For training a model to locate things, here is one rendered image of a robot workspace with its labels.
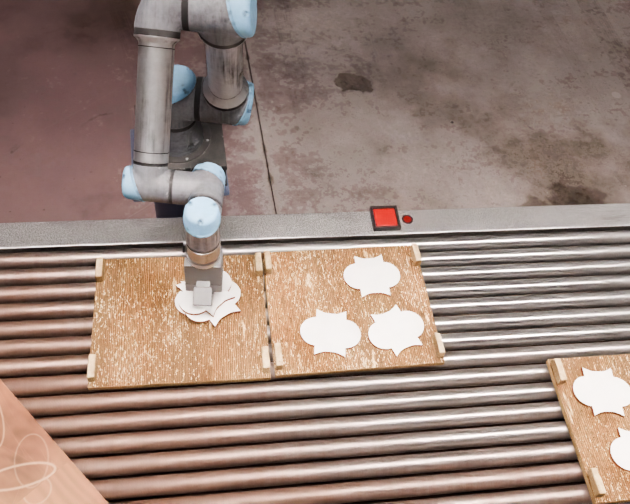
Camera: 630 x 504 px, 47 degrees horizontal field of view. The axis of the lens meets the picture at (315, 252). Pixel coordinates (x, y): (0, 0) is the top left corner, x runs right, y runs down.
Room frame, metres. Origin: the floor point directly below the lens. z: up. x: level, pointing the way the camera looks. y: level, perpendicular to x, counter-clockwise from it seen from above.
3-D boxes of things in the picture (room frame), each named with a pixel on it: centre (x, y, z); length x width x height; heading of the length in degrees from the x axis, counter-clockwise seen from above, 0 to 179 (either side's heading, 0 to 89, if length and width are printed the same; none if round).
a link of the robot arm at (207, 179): (1.03, 0.28, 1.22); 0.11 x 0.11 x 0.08; 6
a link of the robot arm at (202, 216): (0.93, 0.25, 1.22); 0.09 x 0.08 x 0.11; 6
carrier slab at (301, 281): (0.97, -0.11, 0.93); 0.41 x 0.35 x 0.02; 105
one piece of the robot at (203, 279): (0.91, 0.25, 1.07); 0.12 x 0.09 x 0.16; 9
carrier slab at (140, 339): (0.86, 0.29, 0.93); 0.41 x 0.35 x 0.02; 104
